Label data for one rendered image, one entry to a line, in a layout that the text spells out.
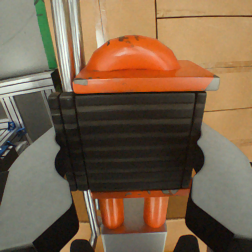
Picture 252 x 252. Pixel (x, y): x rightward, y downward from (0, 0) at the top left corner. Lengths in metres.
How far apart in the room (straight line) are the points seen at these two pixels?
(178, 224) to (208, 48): 0.65
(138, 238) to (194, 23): 0.75
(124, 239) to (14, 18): 1.41
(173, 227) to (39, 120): 1.09
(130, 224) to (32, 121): 1.23
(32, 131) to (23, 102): 0.21
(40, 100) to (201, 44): 0.95
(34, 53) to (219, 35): 1.11
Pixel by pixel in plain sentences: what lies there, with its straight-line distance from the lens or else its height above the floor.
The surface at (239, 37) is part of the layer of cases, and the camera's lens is 0.91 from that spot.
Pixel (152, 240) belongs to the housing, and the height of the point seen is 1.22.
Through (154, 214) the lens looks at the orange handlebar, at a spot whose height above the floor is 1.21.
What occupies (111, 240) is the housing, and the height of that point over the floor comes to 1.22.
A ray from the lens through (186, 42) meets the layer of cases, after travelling 0.81.
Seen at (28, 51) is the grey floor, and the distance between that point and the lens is 1.46.
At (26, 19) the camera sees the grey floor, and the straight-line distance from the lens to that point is 1.44.
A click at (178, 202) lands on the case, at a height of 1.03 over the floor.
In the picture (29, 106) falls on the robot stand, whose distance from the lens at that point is 1.33.
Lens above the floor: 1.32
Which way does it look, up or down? 61 degrees down
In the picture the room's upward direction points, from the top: 176 degrees clockwise
